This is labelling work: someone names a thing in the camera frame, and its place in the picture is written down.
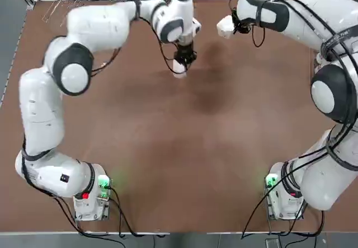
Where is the white box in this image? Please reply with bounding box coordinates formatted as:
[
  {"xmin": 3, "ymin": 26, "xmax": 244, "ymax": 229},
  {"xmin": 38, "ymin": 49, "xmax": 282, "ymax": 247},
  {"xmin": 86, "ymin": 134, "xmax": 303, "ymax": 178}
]
[
  {"xmin": 171, "ymin": 58, "xmax": 189, "ymax": 79},
  {"xmin": 216, "ymin": 15, "xmax": 236, "ymax": 40}
]

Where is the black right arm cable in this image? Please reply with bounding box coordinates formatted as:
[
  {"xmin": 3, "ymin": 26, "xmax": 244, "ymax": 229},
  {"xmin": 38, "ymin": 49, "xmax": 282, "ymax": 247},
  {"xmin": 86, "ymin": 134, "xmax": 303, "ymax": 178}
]
[{"xmin": 251, "ymin": 25, "xmax": 266, "ymax": 48}]

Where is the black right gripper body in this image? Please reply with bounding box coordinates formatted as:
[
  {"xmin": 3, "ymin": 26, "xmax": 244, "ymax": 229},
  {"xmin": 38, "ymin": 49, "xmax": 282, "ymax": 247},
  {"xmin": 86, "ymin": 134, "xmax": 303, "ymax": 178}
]
[{"xmin": 234, "ymin": 18, "xmax": 254, "ymax": 35}]

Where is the black right base cable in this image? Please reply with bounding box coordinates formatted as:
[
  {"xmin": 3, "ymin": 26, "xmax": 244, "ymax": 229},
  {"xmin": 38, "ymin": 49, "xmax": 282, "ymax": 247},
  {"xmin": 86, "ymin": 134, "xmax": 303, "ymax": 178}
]
[{"xmin": 241, "ymin": 188, "xmax": 327, "ymax": 239}]

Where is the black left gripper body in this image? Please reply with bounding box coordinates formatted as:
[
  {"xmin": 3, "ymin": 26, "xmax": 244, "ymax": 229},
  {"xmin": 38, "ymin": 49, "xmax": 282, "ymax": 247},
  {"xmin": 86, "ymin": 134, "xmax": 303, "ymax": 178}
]
[{"xmin": 173, "ymin": 43, "xmax": 196, "ymax": 59}]

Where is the black base cable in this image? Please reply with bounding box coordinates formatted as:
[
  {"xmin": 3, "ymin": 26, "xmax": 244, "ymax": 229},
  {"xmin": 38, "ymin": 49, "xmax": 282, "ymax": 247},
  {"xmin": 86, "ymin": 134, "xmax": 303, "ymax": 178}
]
[
  {"xmin": 53, "ymin": 188, "xmax": 171, "ymax": 237},
  {"xmin": 241, "ymin": 188, "xmax": 327, "ymax": 239}
]

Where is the black left base cable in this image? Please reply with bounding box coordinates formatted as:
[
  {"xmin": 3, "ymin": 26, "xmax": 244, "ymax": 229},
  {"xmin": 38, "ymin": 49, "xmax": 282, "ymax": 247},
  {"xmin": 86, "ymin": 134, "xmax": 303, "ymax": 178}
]
[{"xmin": 53, "ymin": 188, "xmax": 171, "ymax": 237}]

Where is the clear stepped plastic holder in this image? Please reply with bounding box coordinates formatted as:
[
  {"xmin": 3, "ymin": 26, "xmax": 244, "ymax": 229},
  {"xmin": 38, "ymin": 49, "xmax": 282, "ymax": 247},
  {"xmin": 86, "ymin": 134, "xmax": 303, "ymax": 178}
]
[{"xmin": 41, "ymin": 0, "xmax": 87, "ymax": 28}]

